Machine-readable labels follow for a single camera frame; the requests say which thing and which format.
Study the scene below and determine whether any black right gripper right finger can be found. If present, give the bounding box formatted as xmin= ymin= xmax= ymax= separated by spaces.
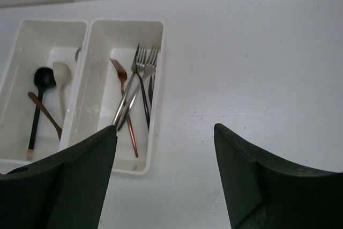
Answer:
xmin=214 ymin=123 xmax=342 ymax=228

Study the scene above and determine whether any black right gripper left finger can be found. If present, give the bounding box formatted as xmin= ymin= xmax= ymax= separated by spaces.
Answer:
xmin=1 ymin=125 xmax=117 ymax=228

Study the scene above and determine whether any brown wooden spoon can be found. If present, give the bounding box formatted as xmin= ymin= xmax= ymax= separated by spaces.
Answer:
xmin=28 ymin=92 xmax=62 ymax=139

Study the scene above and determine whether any black plastic ladle spoon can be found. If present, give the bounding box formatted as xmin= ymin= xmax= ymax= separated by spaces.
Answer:
xmin=28 ymin=67 xmax=56 ymax=154

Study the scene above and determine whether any beige plastic spoon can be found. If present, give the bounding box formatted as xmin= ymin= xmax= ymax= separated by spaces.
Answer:
xmin=53 ymin=62 xmax=71 ymax=123

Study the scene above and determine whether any copper metal fork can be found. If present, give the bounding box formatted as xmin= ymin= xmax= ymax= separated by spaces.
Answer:
xmin=110 ymin=58 xmax=139 ymax=158

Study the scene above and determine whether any dark wooden fork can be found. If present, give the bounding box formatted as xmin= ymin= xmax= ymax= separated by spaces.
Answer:
xmin=148 ymin=75 xmax=155 ymax=106

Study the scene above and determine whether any silver metal fork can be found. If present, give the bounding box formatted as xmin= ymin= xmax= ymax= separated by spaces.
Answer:
xmin=117 ymin=46 xmax=159 ymax=131

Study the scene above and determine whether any black handled fork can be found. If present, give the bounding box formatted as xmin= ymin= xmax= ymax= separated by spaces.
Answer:
xmin=135 ymin=65 xmax=151 ymax=132

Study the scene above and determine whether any right white plastic container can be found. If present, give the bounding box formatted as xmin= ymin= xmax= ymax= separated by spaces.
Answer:
xmin=60 ymin=19 xmax=164 ymax=175

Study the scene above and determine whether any white plastic container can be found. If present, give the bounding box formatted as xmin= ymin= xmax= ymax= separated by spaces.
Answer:
xmin=0 ymin=19 xmax=88 ymax=167
xmin=60 ymin=19 xmax=164 ymax=175

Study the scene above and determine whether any left white plastic container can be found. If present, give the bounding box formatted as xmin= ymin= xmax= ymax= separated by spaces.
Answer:
xmin=0 ymin=19 xmax=88 ymax=167

